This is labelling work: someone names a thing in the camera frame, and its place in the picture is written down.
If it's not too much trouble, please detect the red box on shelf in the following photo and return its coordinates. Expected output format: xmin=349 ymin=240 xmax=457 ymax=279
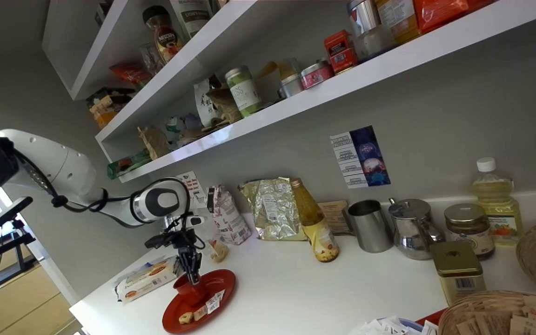
xmin=323 ymin=30 xmax=357 ymax=73

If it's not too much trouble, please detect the steel cup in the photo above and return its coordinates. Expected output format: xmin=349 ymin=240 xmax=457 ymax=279
xmin=345 ymin=199 xmax=392 ymax=253

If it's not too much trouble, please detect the black stand left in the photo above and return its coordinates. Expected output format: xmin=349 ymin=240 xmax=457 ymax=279
xmin=0 ymin=198 xmax=36 ymax=285

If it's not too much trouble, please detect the red cup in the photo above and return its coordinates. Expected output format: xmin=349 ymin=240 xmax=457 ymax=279
xmin=172 ymin=276 xmax=208 ymax=307

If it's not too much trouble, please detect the glass jar with gold lid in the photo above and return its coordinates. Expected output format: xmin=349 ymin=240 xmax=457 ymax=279
xmin=444 ymin=203 xmax=494 ymax=259

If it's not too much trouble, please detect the steel teapot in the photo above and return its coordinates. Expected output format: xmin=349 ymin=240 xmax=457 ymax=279
xmin=388 ymin=198 xmax=444 ymax=261

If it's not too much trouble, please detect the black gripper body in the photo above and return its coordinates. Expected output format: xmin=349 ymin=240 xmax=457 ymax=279
xmin=144 ymin=214 xmax=204 ymax=268

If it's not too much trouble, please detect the small food piece on plate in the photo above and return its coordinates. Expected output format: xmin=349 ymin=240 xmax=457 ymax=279
xmin=178 ymin=313 xmax=193 ymax=324

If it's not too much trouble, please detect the orange bag on shelf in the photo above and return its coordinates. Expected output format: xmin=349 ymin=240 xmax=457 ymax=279
xmin=412 ymin=0 xmax=492 ymax=34

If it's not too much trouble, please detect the white paper label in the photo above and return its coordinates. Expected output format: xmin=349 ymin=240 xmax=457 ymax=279
xmin=193 ymin=291 xmax=224 ymax=322

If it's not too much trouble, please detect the pink tin can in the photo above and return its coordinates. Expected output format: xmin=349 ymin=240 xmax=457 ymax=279
xmin=299 ymin=62 xmax=330 ymax=90

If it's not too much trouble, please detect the red white paper note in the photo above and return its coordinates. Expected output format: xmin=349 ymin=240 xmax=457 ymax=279
xmin=178 ymin=172 xmax=206 ymax=211

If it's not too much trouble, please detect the brown small box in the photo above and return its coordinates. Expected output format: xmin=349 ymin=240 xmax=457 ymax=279
xmin=319 ymin=201 xmax=349 ymax=235

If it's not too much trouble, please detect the cooking oil bottle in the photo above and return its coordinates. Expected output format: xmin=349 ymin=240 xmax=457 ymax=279
xmin=470 ymin=157 xmax=522 ymax=246

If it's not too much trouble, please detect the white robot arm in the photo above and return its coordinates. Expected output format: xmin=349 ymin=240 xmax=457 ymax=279
xmin=0 ymin=129 xmax=200 ymax=285

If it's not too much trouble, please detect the white patterned carton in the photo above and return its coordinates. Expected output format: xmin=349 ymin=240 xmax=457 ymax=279
xmin=206 ymin=186 xmax=250 ymax=246

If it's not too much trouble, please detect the red plate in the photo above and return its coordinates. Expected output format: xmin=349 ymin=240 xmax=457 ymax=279
xmin=161 ymin=270 xmax=237 ymax=333

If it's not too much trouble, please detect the blue white wall leaflet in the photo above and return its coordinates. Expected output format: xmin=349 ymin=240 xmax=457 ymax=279
xmin=329 ymin=127 xmax=390 ymax=190

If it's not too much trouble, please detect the gold foil bag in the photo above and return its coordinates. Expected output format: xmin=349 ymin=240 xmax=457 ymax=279
xmin=237 ymin=177 xmax=304 ymax=242

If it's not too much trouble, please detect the white cardboard box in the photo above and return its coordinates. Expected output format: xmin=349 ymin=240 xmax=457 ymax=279
xmin=113 ymin=257 xmax=180 ymax=304

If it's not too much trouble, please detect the gold tea tin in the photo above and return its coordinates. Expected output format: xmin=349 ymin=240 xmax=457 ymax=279
xmin=429 ymin=240 xmax=485 ymax=306

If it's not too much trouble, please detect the white wall shelf unit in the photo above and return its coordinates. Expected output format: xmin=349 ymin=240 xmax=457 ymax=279
xmin=42 ymin=0 xmax=536 ymax=183

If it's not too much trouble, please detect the woven basket with packets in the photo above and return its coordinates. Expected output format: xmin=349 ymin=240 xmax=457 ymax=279
xmin=438 ymin=291 xmax=536 ymax=335

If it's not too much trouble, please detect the clear plastic bag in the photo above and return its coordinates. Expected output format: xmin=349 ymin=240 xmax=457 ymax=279
xmin=195 ymin=211 xmax=228 ymax=263

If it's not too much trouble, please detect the yellow sauce bottle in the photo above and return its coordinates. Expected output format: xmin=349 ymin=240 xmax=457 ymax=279
xmin=291 ymin=179 xmax=340 ymax=263

